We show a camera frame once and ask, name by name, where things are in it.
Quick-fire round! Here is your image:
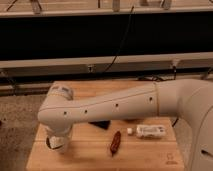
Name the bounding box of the white plastic bottle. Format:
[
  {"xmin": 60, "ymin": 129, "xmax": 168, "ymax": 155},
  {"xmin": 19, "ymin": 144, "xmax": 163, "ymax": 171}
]
[{"xmin": 127, "ymin": 124, "xmax": 166, "ymax": 139}]

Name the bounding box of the black rectangular block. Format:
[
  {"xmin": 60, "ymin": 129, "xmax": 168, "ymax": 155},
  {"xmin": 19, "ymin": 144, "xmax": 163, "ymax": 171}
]
[{"xmin": 92, "ymin": 121, "xmax": 110, "ymax": 130}]

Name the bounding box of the white ceramic cup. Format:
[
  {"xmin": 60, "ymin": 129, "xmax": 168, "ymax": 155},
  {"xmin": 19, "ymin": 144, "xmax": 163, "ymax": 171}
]
[{"xmin": 46, "ymin": 132, "xmax": 71, "ymax": 154}]

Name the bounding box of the black hanging cable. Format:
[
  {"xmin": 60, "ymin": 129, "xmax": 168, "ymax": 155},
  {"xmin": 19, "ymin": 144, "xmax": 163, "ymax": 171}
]
[{"xmin": 103, "ymin": 5, "xmax": 135, "ymax": 73}]

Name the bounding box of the wooden table board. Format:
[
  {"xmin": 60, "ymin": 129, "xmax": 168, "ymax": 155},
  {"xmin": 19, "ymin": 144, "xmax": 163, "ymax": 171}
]
[{"xmin": 25, "ymin": 80, "xmax": 185, "ymax": 171}]

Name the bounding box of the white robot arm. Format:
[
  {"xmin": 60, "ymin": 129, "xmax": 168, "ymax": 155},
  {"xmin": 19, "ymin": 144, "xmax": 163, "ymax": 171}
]
[{"xmin": 38, "ymin": 79, "xmax": 213, "ymax": 171}]

